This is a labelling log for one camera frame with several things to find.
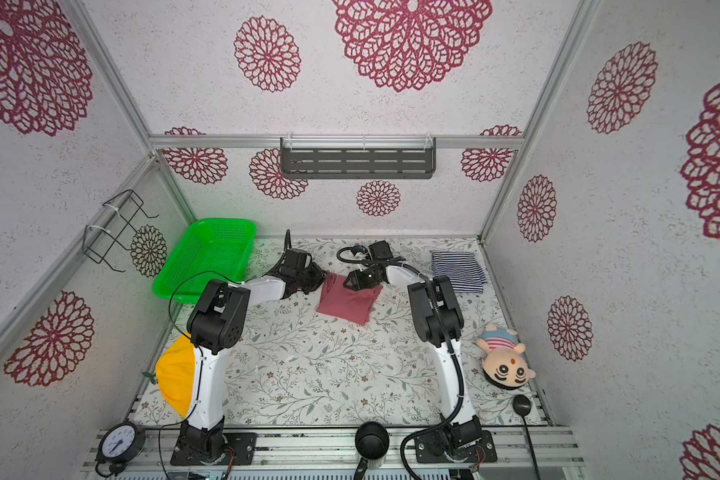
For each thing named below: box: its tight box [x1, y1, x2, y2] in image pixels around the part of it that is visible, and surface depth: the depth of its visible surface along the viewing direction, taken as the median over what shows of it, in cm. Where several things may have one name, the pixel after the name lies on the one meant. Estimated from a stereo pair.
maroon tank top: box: [316, 273, 383, 326], surface depth 101 cm
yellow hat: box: [156, 332, 196, 419], surface depth 86 cm
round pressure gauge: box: [95, 421, 146, 477], surface depth 73 cm
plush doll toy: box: [476, 323, 536, 391], surface depth 82 cm
